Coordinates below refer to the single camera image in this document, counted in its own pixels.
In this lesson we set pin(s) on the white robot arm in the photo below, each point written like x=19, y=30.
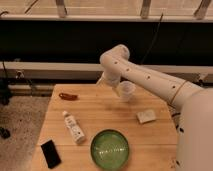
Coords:
x=195, y=134

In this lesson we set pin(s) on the white tube bottle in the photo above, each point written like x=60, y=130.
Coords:
x=74, y=128

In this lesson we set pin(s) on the red chili pepper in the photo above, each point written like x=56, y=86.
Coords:
x=68, y=97

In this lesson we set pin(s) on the white sponge block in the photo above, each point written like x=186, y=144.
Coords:
x=146, y=116

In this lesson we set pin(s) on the clear plastic cup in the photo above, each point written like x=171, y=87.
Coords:
x=127, y=89

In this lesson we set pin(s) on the green glass bowl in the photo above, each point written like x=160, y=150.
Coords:
x=109, y=150

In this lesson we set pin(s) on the black object on floor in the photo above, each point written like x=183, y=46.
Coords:
x=4, y=133

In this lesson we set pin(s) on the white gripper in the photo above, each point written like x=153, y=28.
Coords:
x=109, y=80

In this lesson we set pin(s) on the black smartphone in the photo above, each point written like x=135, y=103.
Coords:
x=50, y=153

